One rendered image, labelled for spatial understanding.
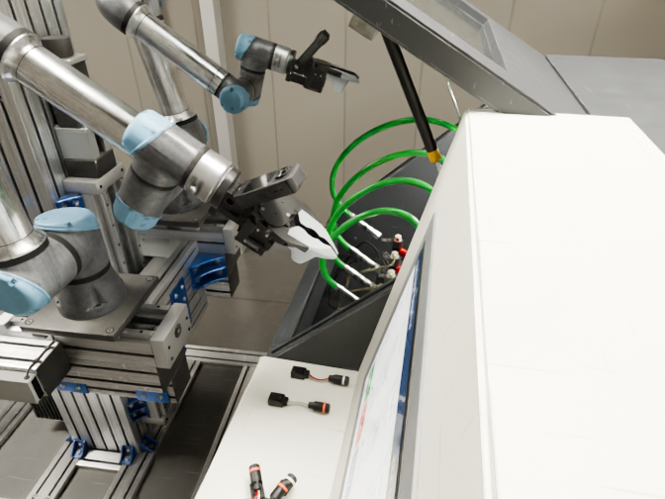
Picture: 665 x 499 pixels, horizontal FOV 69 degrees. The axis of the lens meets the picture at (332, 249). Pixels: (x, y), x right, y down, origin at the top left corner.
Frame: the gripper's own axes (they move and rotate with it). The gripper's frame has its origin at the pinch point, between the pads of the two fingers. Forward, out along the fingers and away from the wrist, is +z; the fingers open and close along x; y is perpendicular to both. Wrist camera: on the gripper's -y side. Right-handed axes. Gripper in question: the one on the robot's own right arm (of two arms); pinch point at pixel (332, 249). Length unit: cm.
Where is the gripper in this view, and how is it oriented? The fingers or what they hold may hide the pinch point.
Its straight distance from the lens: 77.5
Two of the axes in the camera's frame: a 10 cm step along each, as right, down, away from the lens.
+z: 8.1, 5.5, 1.8
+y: -5.0, 5.0, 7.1
